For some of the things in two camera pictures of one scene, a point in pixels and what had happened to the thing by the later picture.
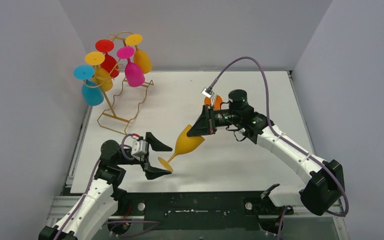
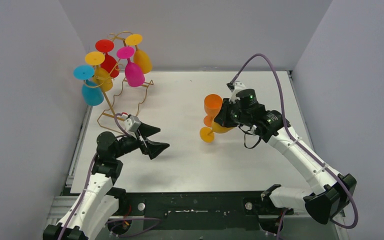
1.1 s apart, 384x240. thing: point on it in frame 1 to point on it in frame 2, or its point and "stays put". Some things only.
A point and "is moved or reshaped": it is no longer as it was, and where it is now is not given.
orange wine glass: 215,101 stays put
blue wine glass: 92,93 stays put
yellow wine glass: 140,57 stays put
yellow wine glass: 184,144 is moved or reshaped
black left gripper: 146,159 to 142,142
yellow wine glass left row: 102,79 stays put
